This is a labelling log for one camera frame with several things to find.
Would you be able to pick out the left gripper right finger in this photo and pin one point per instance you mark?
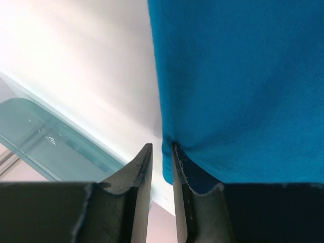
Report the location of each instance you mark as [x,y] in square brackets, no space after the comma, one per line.
[208,210]

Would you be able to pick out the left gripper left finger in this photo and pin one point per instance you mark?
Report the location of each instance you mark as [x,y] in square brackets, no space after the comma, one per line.
[114,210]

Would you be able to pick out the blue t shirt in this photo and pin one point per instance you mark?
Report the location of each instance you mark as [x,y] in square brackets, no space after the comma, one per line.
[241,87]

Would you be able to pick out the teal transparent plastic bin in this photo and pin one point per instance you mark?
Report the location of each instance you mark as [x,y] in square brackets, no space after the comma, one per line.
[50,146]

